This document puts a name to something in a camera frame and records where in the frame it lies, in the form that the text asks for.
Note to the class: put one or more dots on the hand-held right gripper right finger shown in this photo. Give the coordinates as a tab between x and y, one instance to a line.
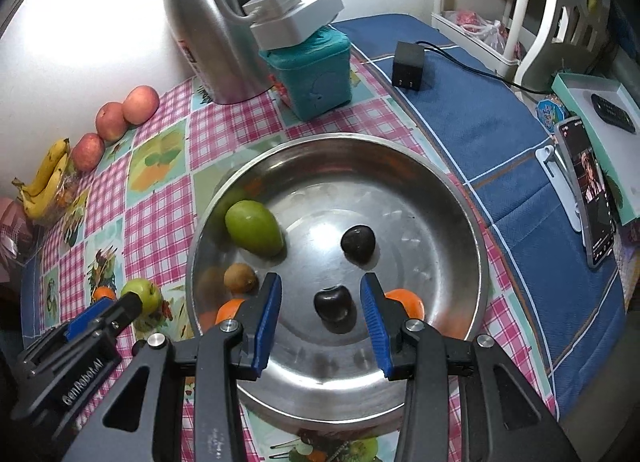
375	327

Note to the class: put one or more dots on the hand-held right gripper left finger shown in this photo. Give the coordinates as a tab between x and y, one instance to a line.
267	322

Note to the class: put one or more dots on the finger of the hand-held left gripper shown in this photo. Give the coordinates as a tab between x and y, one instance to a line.
125	309

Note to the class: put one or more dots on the green apple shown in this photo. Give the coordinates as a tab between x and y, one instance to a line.
142	294

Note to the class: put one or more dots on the orange mandarin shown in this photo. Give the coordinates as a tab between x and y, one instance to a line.
104	293
407	302
229	311

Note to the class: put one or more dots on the black plum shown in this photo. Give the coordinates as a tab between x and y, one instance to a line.
332	304
358	243

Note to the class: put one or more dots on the brown kiwi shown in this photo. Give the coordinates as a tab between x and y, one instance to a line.
240	278

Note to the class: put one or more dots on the green mango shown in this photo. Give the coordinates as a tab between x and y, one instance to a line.
253	228

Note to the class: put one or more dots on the stainless steel basin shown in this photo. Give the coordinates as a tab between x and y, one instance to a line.
310	181

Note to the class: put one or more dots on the clear plastic container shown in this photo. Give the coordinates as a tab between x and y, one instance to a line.
70	197

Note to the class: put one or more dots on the yellow banana bunch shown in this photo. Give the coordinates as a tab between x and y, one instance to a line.
45	176

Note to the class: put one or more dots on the red apple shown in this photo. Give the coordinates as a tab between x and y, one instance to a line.
87	151
111	121
141	104

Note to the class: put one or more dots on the blue cloth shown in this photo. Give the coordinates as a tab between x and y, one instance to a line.
475	106

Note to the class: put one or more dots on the white phone stand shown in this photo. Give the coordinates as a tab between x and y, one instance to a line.
560	166

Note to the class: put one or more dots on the smartphone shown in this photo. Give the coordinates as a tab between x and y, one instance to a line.
595	192

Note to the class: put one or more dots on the black power adapter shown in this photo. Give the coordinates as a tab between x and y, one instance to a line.
407	64

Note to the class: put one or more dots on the blue printed round lid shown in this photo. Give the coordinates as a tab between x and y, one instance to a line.
550	111

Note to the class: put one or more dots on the stainless steel thermos jug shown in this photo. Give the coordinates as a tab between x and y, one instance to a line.
210	31

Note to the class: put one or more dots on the teal edged white box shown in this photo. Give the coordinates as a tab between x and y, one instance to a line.
580	101

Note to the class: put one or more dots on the white power strip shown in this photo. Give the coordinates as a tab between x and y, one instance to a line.
315	19

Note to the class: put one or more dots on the plastic bag with red contents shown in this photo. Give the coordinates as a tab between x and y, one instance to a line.
480	26

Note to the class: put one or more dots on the black remote control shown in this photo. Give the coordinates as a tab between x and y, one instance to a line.
612	114

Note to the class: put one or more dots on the white socket adapter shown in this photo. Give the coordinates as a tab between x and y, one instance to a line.
272	1

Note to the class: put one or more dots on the white plastic rack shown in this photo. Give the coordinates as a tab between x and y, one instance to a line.
542	16

